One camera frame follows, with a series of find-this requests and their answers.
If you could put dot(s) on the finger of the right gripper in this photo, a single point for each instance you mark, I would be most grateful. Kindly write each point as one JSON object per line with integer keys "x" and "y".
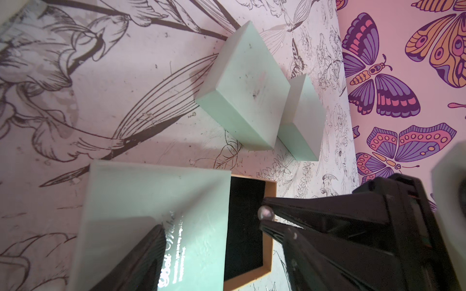
{"x": 321, "y": 262}
{"x": 377, "y": 204}

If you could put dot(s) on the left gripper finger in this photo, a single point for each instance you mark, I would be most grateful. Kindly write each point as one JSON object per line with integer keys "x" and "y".
{"x": 140, "y": 269}

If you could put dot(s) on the mint jewelry box right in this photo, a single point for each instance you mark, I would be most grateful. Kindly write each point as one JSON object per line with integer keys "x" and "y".
{"x": 303, "y": 121}

